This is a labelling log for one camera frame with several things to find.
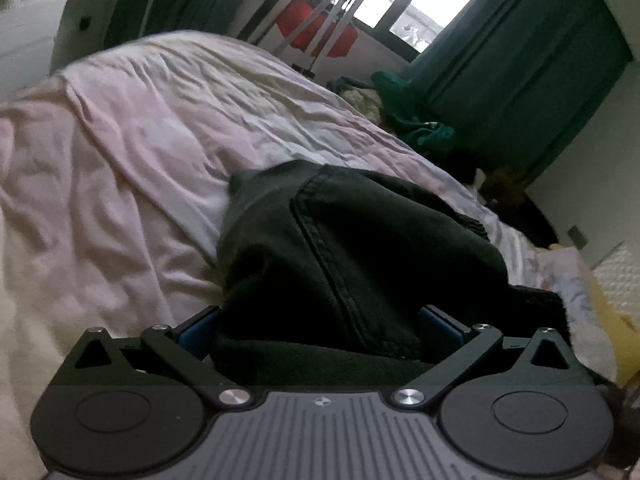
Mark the metal rack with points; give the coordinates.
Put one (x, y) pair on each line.
(330, 15)

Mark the dark garment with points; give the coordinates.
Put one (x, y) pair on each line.
(375, 260)

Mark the dark floor item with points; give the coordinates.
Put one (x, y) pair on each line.
(520, 205)

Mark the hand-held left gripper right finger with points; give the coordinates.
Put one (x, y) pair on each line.
(442, 329)

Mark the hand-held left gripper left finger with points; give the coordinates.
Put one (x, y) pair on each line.
(197, 334)

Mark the bubble wrap sheet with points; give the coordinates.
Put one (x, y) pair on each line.
(620, 272)

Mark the wall outlet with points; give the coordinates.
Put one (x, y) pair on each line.
(576, 236)

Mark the green clothes pile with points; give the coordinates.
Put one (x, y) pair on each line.
(415, 110)

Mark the pale pink bed sheet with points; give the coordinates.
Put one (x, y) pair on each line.
(125, 160)

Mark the yellow cloth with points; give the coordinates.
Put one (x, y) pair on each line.
(615, 330)

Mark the beige cloth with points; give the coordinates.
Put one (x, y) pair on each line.
(362, 97)

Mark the white cabinet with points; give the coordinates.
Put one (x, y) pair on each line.
(40, 20)

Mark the red bag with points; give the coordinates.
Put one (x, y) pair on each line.
(300, 22)

